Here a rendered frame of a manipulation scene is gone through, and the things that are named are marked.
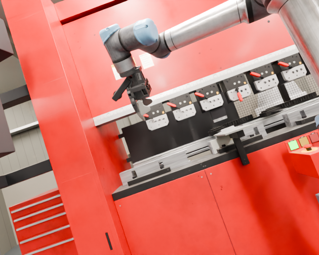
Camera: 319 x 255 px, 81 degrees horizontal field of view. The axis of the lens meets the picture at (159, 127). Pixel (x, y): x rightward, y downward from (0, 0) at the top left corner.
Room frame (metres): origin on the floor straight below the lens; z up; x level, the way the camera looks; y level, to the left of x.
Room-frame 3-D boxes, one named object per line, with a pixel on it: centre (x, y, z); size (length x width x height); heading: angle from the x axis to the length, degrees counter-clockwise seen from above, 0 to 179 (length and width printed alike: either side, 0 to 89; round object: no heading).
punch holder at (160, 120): (1.33, 0.00, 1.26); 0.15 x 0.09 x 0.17; 89
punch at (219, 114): (1.32, -0.43, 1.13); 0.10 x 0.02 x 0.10; 89
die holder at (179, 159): (1.33, 0.12, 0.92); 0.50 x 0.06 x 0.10; 89
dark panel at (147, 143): (1.84, -0.20, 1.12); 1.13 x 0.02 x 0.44; 89
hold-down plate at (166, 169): (1.28, 0.18, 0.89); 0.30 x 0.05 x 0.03; 89
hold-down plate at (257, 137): (1.26, -0.46, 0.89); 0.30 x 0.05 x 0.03; 89
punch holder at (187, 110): (1.32, -0.20, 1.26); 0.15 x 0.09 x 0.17; 89
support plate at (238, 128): (1.17, -0.42, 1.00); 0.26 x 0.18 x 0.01; 179
